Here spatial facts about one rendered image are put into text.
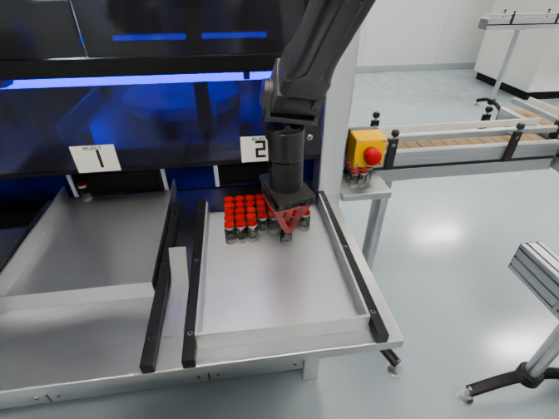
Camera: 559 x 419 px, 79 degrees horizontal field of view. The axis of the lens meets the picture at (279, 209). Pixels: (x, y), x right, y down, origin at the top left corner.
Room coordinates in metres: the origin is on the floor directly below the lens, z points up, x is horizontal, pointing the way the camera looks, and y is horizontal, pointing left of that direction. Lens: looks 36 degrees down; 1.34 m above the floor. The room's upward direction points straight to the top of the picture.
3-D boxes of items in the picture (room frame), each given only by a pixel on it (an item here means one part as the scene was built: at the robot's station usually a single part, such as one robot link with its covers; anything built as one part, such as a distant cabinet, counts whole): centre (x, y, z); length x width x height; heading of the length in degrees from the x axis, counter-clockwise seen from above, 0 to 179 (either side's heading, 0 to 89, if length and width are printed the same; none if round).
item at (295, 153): (0.50, -0.01, 1.12); 0.07 x 0.06 x 0.07; 9
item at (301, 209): (0.49, -0.01, 0.99); 0.07 x 0.07 x 0.09; 22
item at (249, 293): (0.47, 0.01, 0.90); 0.34 x 0.26 x 0.04; 7
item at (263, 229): (0.56, 0.02, 0.90); 0.18 x 0.02 x 0.05; 97
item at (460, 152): (0.91, -0.47, 0.92); 0.69 x 0.16 x 0.16; 98
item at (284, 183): (0.49, -0.01, 1.06); 0.10 x 0.07 x 0.07; 22
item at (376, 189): (0.78, -0.21, 0.87); 0.14 x 0.13 x 0.02; 8
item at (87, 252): (0.53, 0.37, 0.90); 0.34 x 0.26 x 0.04; 8
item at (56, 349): (0.49, 0.19, 0.87); 0.70 x 0.48 x 0.02; 98
